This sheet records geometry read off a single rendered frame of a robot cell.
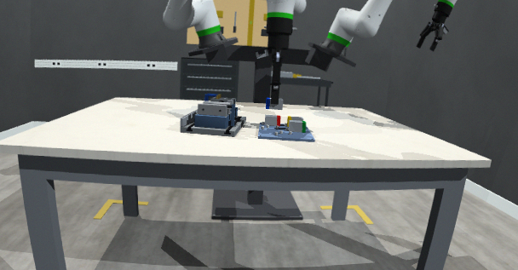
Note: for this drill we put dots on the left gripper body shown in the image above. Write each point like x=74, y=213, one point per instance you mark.
x=438, y=18

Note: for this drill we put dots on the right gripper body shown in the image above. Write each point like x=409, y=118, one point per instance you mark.
x=278, y=41

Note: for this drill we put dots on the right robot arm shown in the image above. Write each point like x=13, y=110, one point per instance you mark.
x=183, y=14

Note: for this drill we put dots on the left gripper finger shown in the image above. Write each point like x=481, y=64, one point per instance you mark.
x=426, y=31
x=438, y=35

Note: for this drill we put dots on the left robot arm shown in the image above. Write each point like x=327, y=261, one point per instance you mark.
x=364, y=24

